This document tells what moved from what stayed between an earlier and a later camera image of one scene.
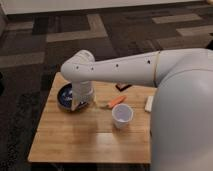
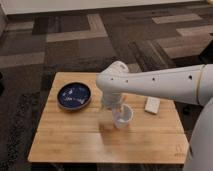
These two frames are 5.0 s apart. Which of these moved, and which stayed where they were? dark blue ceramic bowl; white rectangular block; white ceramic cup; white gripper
Moved: white gripper
Stayed: white ceramic cup; white rectangular block; dark blue ceramic bowl
